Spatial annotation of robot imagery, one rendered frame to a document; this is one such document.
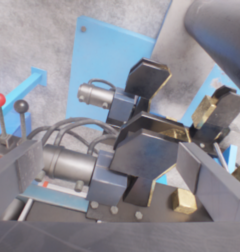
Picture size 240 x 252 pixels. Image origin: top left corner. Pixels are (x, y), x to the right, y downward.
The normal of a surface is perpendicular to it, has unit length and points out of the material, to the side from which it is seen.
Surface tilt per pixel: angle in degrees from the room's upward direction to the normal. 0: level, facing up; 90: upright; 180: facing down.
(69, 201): 90
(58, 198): 90
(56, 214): 90
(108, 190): 0
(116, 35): 0
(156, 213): 90
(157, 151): 0
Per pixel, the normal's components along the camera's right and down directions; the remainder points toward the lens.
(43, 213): 0.27, -0.73
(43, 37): -0.11, 0.62
